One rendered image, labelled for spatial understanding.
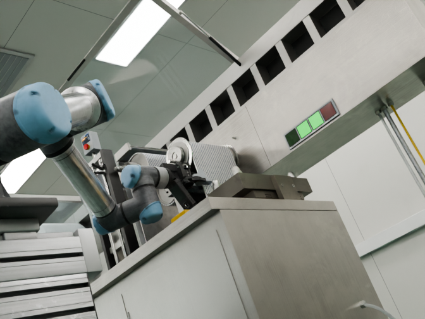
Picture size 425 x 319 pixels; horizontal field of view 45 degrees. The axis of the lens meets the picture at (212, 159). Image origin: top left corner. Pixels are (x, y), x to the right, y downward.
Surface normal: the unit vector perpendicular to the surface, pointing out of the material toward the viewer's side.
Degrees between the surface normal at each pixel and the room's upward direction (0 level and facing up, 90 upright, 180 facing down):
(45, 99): 94
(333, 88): 90
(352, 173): 90
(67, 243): 90
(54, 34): 180
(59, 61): 180
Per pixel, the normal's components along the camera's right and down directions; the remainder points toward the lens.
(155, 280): -0.70, -0.07
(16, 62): 0.33, 0.85
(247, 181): 0.64, -0.51
